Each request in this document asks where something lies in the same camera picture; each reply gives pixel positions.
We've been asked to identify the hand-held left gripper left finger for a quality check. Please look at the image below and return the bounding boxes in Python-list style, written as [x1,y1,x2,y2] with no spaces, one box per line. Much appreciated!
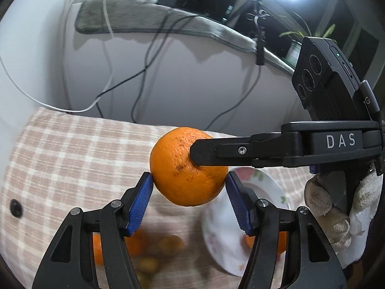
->
[32,171,154,289]

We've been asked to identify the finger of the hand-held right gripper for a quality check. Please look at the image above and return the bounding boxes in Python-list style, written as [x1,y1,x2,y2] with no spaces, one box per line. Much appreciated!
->
[189,132,283,169]

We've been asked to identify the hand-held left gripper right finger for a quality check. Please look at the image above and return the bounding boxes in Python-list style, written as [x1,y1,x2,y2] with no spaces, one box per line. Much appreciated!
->
[225,171,349,289]

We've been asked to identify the white floral plate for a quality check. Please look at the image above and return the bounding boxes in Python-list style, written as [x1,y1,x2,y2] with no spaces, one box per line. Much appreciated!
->
[201,169,291,277]

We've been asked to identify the orange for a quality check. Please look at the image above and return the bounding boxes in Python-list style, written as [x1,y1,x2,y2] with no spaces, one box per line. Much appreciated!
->
[93,230,142,266]
[149,127,229,207]
[245,231,287,255]

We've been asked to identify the person's right hand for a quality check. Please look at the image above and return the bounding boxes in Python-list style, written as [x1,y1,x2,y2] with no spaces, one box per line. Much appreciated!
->
[304,168,380,265]

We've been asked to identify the pink checked blanket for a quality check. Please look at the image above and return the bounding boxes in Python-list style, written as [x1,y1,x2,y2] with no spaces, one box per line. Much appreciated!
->
[0,107,307,289]

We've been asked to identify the green potted plant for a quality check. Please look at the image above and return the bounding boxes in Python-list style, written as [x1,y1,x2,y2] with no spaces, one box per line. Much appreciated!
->
[278,23,336,64]

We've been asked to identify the black hanging connector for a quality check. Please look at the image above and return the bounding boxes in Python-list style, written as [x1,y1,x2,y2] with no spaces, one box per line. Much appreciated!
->
[253,15,266,66]

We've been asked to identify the black round button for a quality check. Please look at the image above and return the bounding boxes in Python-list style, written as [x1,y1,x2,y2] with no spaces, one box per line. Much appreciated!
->
[10,199,24,218]

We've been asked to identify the grey fuzzy mat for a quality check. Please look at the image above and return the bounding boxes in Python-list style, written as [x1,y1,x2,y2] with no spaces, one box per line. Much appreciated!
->
[74,0,265,55]

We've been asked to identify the black cable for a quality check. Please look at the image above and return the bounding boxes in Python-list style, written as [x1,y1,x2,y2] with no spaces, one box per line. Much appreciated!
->
[204,63,262,131]
[96,9,193,118]
[131,15,193,124]

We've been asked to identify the white cable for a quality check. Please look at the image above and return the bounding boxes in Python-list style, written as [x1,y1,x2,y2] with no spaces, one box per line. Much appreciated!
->
[0,0,121,113]

